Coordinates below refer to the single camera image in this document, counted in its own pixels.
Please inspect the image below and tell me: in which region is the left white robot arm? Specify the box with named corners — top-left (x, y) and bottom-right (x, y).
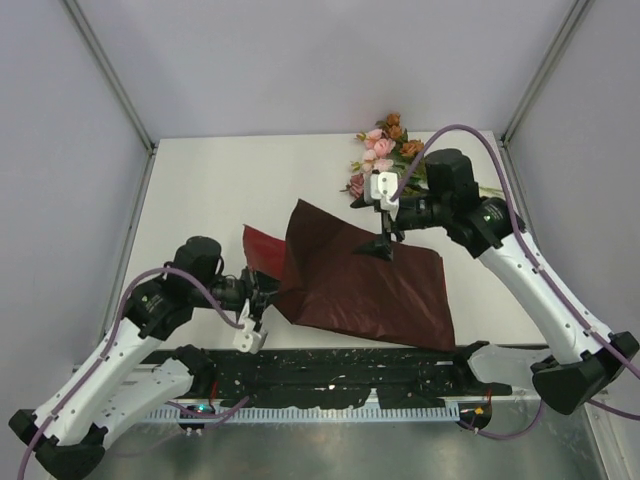
top-left (9, 236), bottom-right (279, 479)

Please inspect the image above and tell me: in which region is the right aluminium corner post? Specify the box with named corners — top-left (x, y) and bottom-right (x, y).
top-left (502, 0), bottom-right (597, 146)

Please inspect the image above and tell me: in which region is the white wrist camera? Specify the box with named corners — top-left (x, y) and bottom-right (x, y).
top-left (232, 300), bottom-right (268, 354)
top-left (363, 171), bottom-right (399, 216)

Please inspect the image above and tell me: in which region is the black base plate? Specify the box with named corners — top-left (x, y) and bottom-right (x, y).
top-left (179, 348), bottom-right (512, 410)

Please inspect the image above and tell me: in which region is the white slotted cable duct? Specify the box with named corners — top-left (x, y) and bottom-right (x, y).
top-left (149, 402), bottom-right (461, 422)

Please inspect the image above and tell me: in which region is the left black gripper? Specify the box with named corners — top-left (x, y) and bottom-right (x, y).
top-left (192, 264), bottom-right (291, 322)

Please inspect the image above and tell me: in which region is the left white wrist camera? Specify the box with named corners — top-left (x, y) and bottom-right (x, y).
top-left (232, 300), bottom-right (268, 354)

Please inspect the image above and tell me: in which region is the dusty pink flower stem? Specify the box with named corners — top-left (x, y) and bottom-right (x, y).
top-left (342, 170), bottom-right (381, 199)

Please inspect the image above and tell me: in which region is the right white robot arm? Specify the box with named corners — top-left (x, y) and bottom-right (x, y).
top-left (351, 149), bottom-right (639, 415)

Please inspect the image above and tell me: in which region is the red wrapping paper sheet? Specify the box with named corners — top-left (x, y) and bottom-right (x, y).
top-left (242, 201), bottom-right (456, 352)

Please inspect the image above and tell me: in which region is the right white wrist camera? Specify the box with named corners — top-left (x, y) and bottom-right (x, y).
top-left (363, 171), bottom-right (399, 216)

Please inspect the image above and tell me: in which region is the left aluminium corner post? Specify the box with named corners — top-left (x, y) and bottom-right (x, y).
top-left (63, 0), bottom-right (157, 151)

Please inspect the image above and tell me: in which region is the aluminium corner post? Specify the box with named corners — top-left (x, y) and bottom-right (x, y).
top-left (502, 0), bottom-right (597, 146)
top-left (63, 0), bottom-right (157, 151)

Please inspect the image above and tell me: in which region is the orange flower stem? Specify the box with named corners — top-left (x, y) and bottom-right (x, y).
top-left (362, 113), bottom-right (481, 198)

